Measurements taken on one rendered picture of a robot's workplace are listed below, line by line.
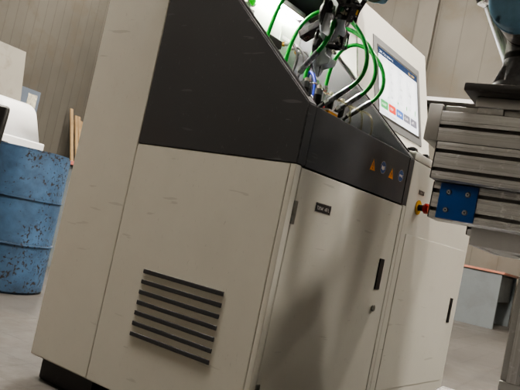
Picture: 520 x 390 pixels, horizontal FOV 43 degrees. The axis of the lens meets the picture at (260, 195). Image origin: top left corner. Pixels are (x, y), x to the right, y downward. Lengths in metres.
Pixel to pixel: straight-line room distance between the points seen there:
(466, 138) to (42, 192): 2.65
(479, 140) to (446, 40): 9.81
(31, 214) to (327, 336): 2.21
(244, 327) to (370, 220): 0.58
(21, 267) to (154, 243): 1.95
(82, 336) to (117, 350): 0.16
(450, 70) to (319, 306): 9.51
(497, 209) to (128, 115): 1.12
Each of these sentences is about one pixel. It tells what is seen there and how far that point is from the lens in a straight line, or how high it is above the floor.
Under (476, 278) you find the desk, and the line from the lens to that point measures 9.01.
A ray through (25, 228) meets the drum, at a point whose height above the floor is 0.36.
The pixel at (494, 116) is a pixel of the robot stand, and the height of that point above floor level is 0.97.
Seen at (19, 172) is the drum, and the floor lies 0.65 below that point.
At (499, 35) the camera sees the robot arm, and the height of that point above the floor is 1.37.
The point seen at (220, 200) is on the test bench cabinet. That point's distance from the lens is 1.77.
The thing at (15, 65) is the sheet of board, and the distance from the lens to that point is 12.40.
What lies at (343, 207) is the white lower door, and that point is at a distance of 1.89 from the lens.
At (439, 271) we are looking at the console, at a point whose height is 0.59.
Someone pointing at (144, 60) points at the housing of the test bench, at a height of 1.05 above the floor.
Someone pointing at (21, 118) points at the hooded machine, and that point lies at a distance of 9.30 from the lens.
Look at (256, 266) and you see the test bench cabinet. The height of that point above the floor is 0.52.
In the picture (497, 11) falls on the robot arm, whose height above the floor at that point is 1.17.
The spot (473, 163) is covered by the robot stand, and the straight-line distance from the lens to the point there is 1.60.
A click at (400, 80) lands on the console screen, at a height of 1.34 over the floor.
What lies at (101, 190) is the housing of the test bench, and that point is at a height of 0.63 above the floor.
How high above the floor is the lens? 0.61
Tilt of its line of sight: 3 degrees up
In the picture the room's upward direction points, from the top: 12 degrees clockwise
